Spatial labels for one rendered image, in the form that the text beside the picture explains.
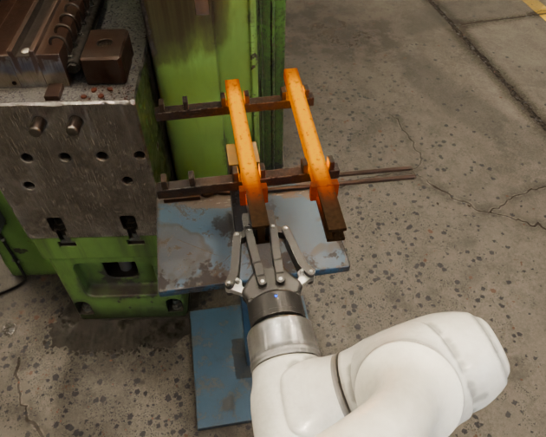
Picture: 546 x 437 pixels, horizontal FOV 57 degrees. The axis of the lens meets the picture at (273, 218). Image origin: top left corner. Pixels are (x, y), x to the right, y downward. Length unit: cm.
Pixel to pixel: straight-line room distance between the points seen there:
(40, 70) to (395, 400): 98
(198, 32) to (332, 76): 164
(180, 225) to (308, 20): 233
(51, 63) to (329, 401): 89
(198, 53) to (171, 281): 54
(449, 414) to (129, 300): 135
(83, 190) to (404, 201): 133
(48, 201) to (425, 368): 109
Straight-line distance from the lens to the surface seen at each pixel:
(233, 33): 125
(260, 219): 76
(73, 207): 139
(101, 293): 174
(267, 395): 61
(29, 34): 127
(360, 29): 324
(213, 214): 115
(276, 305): 66
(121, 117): 115
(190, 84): 132
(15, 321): 199
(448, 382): 52
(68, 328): 190
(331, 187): 82
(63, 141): 123
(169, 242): 112
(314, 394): 58
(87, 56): 116
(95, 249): 152
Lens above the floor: 156
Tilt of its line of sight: 50 degrees down
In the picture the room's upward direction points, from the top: straight up
